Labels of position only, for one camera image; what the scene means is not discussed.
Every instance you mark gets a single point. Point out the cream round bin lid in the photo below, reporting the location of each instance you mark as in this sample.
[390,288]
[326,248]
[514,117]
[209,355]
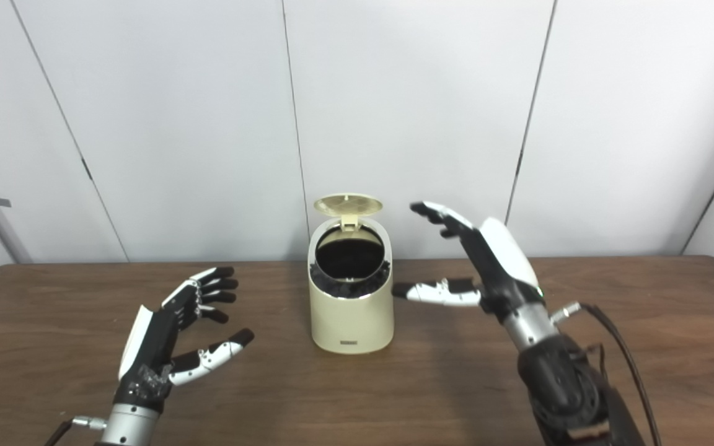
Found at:
[348,204]

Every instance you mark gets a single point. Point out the cream-colored bin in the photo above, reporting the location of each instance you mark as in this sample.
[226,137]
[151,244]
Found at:
[351,322]

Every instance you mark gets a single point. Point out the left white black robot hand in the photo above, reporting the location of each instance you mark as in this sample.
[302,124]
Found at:
[149,347]

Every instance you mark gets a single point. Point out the black bin liner bag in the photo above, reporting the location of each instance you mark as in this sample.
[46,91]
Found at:
[351,260]

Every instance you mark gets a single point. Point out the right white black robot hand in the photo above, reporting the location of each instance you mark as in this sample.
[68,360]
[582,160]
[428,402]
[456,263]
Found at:
[506,266]

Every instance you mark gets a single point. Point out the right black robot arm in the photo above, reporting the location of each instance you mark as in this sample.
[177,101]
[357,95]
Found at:
[561,384]

